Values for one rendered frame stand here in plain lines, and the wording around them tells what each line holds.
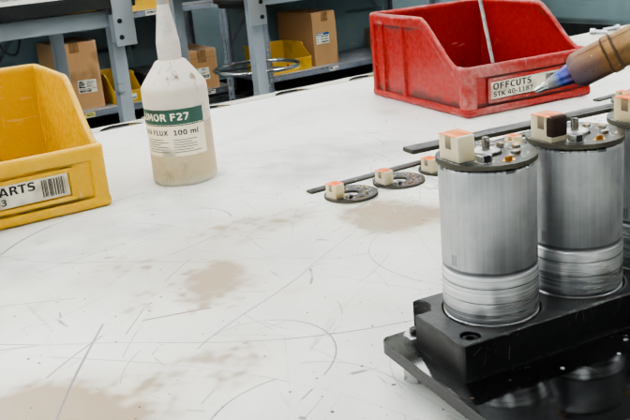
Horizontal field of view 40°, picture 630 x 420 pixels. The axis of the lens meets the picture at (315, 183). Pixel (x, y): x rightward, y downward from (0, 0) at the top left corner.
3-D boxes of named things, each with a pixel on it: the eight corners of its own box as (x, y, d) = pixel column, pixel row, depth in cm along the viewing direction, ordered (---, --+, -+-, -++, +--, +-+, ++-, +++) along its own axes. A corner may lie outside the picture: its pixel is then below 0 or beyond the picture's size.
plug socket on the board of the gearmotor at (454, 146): (484, 158, 21) (483, 131, 20) (455, 165, 20) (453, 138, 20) (465, 152, 21) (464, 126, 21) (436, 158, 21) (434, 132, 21)
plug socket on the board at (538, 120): (575, 138, 22) (575, 112, 22) (547, 144, 21) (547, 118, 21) (553, 133, 22) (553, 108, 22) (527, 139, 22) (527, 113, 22)
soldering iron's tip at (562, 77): (539, 103, 19) (581, 82, 19) (529, 83, 19) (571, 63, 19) (541, 98, 20) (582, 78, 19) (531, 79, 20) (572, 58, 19)
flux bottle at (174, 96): (141, 182, 45) (111, -11, 42) (188, 165, 47) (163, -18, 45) (183, 189, 43) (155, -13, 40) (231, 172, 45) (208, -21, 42)
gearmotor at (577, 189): (641, 313, 23) (646, 128, 22) (570, 337, 22) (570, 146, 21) (578, 284, 25) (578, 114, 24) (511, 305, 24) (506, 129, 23)
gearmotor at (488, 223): (560, 341, 22) (558, 148, 21) (481, 367, 21) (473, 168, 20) (501, 308, 24) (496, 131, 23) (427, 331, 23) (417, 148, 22)
